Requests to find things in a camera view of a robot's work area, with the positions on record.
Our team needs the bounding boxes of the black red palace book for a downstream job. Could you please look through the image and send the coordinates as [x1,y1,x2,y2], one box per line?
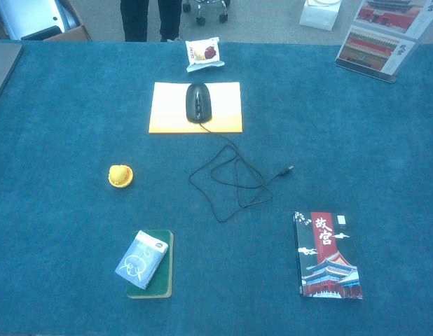
[292,211,364,300]

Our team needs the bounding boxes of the yellow egg tart toy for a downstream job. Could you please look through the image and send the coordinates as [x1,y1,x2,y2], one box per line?
[108,164,135,189]

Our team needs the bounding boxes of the cardboard box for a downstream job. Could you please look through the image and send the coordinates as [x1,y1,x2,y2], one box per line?
[0,0,93,42]

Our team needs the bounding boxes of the black computer mouse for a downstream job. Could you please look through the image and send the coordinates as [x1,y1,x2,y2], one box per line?
[185,82,213,124]

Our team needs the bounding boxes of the white box on floor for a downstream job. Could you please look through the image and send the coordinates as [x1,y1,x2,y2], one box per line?
[298,0,342,32]

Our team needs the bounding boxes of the yellow mouse pad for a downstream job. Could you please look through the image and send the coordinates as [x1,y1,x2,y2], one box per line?
[148,81,244,134]

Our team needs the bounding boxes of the black mouse cable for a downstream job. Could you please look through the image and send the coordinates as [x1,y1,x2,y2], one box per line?
[188,120,295,223]

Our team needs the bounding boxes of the grey laptop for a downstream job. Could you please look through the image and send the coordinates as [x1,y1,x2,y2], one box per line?
[0,42,24,110]

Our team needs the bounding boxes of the blue tissue pack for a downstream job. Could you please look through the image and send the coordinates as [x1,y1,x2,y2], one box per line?
[114,230,169,291]

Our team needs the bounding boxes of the green notebook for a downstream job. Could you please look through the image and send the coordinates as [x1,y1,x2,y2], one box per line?
[126,229,174,299]

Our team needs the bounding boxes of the person in black trousers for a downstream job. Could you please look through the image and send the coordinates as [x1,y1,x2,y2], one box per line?
[119,0,184,43]

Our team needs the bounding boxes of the white snack packet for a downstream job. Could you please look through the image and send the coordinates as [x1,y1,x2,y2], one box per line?
[184,36,226,74]

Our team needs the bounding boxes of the office chair wheel base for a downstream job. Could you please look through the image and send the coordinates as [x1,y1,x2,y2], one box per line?
[181,0,231,27]

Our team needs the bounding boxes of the white device in box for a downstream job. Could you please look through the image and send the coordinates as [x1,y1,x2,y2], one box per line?
[0,0,74,41]

